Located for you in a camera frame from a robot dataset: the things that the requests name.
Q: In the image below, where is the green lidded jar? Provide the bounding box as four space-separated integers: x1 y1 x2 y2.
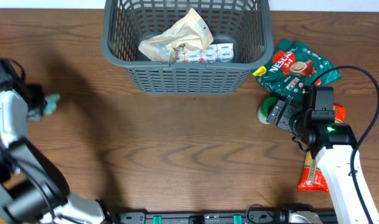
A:
257 96 279 124

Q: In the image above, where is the pale green tissue packet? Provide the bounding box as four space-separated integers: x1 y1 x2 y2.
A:
27 93 60 121

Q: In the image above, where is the green Nescafe coffee bag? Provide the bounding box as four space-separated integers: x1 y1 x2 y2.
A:
251 39 341 106

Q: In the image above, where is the red spaghetti packet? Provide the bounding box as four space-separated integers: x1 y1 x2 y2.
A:
297 105 346 194

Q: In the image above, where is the white Kleenex tissue multipack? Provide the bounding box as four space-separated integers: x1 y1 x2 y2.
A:
175 43 234 63

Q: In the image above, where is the beige paper pouch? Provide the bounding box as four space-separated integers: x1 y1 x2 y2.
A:
138 8 213 62

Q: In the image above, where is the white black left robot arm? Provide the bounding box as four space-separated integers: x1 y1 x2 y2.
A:
0 58 119 223

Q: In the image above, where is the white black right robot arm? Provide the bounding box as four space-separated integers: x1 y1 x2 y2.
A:
266 85 379 223

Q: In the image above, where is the grey plastic lattice basket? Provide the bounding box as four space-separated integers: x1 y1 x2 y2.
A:
101 0 274 95

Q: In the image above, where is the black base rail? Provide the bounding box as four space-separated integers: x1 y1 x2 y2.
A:
118 203 338 224

